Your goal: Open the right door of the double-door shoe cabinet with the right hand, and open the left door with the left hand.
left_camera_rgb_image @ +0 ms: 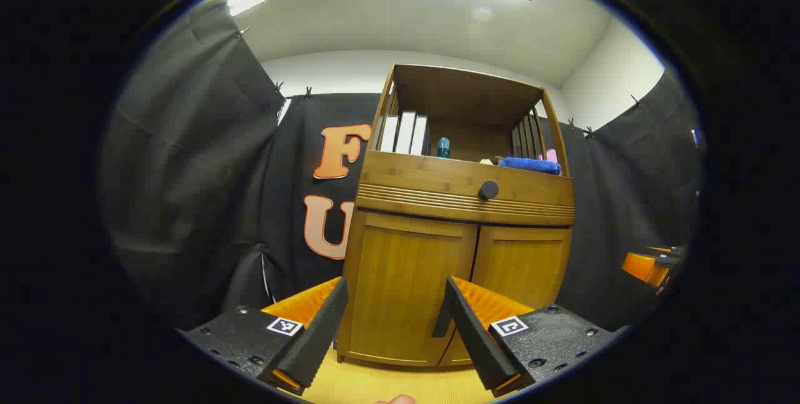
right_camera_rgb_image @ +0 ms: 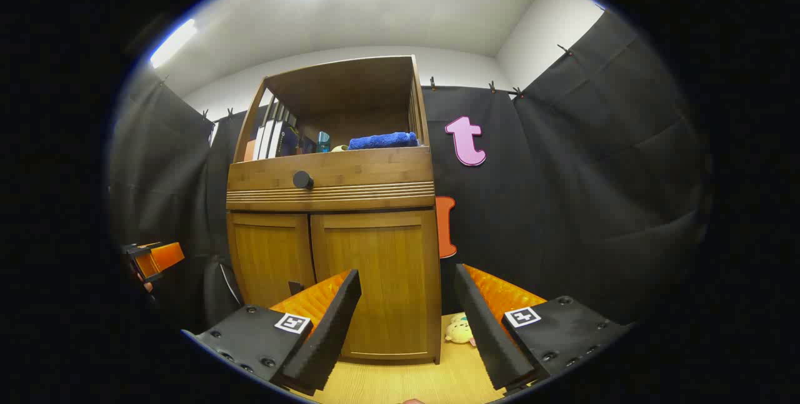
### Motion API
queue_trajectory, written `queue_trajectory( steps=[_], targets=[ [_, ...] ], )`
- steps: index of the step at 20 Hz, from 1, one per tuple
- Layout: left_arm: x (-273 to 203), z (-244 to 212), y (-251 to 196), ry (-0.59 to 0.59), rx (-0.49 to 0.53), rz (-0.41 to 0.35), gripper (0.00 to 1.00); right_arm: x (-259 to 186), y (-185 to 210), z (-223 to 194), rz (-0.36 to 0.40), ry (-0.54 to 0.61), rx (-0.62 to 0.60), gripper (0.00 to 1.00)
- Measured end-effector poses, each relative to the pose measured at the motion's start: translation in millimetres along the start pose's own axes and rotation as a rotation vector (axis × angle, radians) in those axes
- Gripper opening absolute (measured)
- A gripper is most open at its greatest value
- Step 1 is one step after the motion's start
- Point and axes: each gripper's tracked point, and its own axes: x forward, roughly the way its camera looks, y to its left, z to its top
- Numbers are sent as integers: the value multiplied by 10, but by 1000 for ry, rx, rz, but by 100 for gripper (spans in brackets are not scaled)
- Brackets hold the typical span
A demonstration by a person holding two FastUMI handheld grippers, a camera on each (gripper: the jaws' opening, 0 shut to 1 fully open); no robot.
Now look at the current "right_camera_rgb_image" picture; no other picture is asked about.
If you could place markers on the black cloth clips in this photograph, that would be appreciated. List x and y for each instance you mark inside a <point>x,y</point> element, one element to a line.
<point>431,83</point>

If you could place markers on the wooden double-door shoe cabinet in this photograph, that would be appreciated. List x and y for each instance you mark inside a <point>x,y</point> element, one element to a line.
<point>344,91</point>

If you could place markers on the small orange box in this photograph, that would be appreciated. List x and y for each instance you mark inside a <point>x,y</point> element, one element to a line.
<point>249,151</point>

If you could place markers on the blue folded towel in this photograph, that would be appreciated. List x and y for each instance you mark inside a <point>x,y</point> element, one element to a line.
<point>381,140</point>

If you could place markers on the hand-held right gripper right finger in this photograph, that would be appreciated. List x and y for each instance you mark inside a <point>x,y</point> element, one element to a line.
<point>484,329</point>

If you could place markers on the wooden shoe cabinet door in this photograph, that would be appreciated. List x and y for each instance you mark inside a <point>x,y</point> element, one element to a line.
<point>387,254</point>
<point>269,254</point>

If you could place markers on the dark blue book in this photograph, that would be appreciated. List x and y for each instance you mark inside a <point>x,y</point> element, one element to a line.
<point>287,140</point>

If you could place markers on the yellow plush toy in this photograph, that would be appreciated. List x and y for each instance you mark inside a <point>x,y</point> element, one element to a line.
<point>459,331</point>

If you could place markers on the white book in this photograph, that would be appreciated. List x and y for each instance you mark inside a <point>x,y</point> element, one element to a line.
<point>270,138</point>
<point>260,141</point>

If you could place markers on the wooden drawer with black knob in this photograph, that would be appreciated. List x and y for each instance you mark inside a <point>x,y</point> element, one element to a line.
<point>375,169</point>

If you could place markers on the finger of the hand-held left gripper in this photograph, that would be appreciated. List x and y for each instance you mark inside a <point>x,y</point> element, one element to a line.
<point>165,255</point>

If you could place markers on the small yellow object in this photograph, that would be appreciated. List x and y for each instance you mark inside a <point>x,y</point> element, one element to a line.
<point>339,148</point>

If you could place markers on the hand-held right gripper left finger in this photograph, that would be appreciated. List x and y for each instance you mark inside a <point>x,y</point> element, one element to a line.
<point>334,329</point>

